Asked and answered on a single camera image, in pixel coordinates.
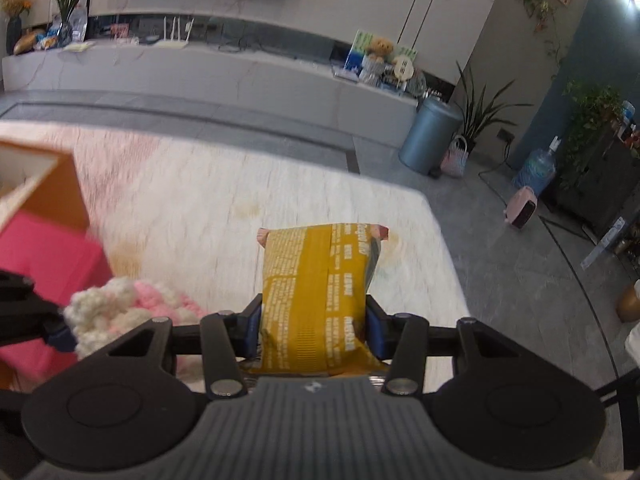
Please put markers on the pink space heater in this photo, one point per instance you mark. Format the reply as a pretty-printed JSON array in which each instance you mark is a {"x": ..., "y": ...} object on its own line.
[{"x": 521, "y": 207}]

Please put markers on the orange cardboard box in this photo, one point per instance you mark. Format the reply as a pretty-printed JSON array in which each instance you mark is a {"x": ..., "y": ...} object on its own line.
[{"x": 42, "y": 182}]

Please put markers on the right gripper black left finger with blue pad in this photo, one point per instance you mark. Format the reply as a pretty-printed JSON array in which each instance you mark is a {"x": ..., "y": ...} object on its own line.
[{"x": 226, "y": 338}]

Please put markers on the blue water bottle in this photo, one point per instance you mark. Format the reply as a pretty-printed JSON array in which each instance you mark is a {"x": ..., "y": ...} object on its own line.
[{"x": 539, "y": 168}]

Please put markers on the blue-grey trash bin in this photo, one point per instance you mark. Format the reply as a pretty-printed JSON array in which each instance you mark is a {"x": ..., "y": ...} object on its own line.
[{"x": 430, "y": 135}]

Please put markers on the yellow dried flower vase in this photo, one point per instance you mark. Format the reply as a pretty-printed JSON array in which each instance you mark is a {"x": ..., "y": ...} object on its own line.
[{"x": 14, "y": 9}]

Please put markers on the yellow snack packet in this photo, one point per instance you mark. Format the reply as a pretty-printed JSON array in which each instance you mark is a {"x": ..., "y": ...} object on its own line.
[{"x": 314, "y": 286}]

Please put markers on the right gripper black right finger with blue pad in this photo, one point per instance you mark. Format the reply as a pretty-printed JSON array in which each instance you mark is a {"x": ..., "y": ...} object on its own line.
[{"x": 402, "y": 340}]

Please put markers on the pink white knitted hat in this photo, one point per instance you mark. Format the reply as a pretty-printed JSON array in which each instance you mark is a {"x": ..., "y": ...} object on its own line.
[{"x": 99, "y": 315}]

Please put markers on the potted green plant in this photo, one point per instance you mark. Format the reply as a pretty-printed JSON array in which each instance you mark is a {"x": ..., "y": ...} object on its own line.
[{"x": 479, "y": 109}]

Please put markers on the white lace tablecloth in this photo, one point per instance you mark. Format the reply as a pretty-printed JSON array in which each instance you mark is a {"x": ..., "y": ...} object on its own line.
[{"x": 191, "y": 228}]

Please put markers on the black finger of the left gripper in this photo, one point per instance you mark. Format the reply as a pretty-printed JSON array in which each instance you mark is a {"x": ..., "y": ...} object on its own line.
[{"x": 25, "y": 316}]

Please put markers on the dark cabinet with plants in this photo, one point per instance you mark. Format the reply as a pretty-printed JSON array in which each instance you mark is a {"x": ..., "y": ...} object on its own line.
[{"x": 597, "y": 167}]

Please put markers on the long grey TV cabinet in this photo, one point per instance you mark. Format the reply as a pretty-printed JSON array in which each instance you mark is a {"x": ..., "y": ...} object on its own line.
[{"x": 252, "y": 80}]

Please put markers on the pastel woven handbag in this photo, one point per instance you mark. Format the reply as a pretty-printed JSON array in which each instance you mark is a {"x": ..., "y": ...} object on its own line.
[{"x": 454, "y": 162}]

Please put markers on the teddy bear gift display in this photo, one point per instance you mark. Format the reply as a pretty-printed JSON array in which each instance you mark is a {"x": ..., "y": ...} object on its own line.
[{"x": 378, "y": 62}]

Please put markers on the red cardboard box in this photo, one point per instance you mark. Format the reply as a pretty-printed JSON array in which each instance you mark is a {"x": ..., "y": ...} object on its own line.
[{"x": 61, "y": 261}]

